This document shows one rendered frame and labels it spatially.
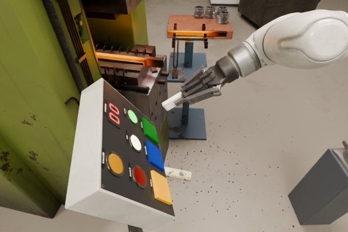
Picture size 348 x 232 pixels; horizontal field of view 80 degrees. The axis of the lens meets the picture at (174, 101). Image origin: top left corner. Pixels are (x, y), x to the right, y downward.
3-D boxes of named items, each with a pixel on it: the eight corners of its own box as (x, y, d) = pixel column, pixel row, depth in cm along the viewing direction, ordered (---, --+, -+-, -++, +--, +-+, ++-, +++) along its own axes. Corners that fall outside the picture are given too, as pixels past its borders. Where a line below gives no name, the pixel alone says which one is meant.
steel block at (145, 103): (168, 107, 155) (167, 55, 125) (154, 149, 128) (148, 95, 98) (99, 97, 164) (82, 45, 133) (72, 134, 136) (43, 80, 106)
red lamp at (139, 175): (149, 173, 52) (148, 164, 49) (143, 191, 49) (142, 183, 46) (138, 171, 52) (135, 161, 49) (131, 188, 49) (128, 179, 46)
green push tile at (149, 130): (155, 127, 75) (143, 116, 70) (159, 143, 69) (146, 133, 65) (151, 129, 75) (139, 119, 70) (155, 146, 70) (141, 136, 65)
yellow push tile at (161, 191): (166, 178, 61) (152, 169, 56) (173, 204, 55) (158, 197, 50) (161, 180, 61) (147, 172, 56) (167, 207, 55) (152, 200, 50)
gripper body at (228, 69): (244, 82, 59) (215, 99, 61) (231, 67, 65) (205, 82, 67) (236, 64, 54) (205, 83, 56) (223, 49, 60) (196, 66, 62)
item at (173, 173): (191, 174, 102) (192, 168, 99) (190, 184, 99) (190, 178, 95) (109, 158, 109) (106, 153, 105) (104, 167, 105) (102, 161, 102)
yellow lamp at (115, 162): (128, 160, 46) (125, 149, 43) (119, 180, 43) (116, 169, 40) (115, 158, 47) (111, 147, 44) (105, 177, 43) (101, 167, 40)
